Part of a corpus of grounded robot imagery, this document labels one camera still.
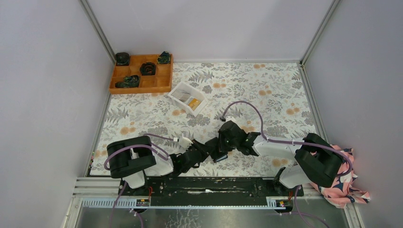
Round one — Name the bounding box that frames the orange compartment tray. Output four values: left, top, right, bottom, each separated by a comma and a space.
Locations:
109, 54, 173, 95

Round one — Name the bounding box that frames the floral paper table mat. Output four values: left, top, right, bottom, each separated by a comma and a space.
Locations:
89, 63, 316, 176

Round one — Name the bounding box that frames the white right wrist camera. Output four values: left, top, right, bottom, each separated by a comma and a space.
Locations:
219, 116, 236, 123

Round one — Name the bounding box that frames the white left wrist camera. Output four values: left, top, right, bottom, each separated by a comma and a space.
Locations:
173, 133, 193, 149

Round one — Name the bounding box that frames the black metal base rail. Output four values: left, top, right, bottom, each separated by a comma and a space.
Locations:
120, 177, 304, 201

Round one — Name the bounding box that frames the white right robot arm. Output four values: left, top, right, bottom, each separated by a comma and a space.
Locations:
218, 117, 344, 196

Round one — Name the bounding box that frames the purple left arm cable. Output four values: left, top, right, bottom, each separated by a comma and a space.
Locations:
104, 133, 177, 228

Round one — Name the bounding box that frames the black red rolled item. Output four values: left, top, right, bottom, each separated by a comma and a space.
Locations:
139, 62, 156, 76

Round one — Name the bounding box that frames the white plastic card box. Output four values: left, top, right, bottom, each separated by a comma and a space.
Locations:
168, 82, 208, 116

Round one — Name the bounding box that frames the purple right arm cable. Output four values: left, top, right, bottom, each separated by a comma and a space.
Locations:
221, 100, 354, 228

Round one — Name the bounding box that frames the dark green rolled item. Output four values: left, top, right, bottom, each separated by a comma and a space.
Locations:
157, 51, 171, 65
115, 75, 140, 88

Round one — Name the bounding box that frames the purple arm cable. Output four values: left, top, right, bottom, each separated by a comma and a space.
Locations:
221, 100, 354, 228
104, 133, 177, 228

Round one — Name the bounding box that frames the slotted white cable duct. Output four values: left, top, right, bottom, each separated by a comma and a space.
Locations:
82, 197, 289, 210

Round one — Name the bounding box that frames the dark green rolled item front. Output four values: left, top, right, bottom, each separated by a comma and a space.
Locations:
115, 75, 140, 88

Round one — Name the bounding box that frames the pink patterned cloth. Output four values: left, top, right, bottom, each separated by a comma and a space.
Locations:
308, 145, 372, 209

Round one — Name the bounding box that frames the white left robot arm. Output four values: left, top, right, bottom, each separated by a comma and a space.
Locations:
104, 133, 215, 195

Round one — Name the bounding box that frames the orange card in box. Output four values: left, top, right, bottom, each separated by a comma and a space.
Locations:
188, 98, 201, 111

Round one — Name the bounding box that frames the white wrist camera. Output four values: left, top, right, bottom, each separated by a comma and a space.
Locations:
173, 133, 193, 149
219, 116, 236, 123

